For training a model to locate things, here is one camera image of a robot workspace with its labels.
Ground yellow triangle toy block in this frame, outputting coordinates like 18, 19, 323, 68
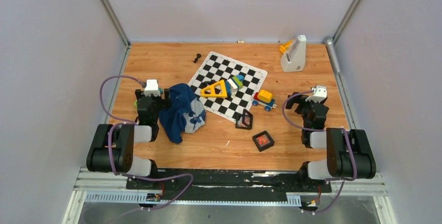
200, 80, 228, 98

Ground yellow blue toy car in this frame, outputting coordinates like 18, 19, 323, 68
252, 90, 277, 111

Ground red leaf brooch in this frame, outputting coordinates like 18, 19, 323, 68
257, 136, 269, 146

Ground grey corner pipe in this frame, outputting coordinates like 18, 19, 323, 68
324, 36, 342, 83

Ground white wedge stand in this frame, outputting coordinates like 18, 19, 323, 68
280, 35, 306, 72

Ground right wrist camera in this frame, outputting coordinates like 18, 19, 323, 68
305, 85, 327, 103

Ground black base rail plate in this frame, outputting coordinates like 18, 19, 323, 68
126, 168, 332, 202

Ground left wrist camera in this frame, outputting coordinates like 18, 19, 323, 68
143, 79, 162, 96

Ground orange plastic piece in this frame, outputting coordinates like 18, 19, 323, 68
279, 39, 294, 54

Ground black square display box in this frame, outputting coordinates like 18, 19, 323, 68
235, 109, 253, 130

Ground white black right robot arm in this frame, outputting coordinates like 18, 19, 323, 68
284, 93, 376, 192

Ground stacked coloured toy blocks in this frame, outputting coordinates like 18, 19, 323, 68
225, 74, 244, 98

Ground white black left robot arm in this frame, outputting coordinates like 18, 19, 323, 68
86, 89, 171, 189

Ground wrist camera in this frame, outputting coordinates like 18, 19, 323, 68
143, 79, 162, 96
305, 85, 327, 103

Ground blue t-shirt garment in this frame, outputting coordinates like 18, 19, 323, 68
159, 83, 206, 144

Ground black chess piece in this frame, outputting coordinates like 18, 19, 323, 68
193, 53, 201, 63

